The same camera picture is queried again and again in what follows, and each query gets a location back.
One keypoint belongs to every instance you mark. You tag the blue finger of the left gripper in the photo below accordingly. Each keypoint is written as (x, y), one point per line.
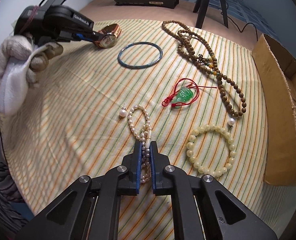
(91, 36)

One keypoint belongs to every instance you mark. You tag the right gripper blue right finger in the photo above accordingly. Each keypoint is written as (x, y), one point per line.
(202, 208)

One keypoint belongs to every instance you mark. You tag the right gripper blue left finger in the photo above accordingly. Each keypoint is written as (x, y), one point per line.
(89, 207)

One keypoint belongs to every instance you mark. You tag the red strap wristwatch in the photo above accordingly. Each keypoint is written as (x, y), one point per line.
(110, 34)

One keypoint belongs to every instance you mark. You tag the left hand white glove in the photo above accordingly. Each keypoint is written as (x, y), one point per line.
(20, 63)

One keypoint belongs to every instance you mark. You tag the tan bed mattress cover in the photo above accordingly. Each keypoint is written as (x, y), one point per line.
(238, 31)

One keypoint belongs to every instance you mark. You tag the pearl earring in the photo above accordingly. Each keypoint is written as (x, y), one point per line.
(123, 111)
(231, 122)

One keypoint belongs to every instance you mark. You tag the cardboard box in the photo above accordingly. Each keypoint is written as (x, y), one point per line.
(277, 70)

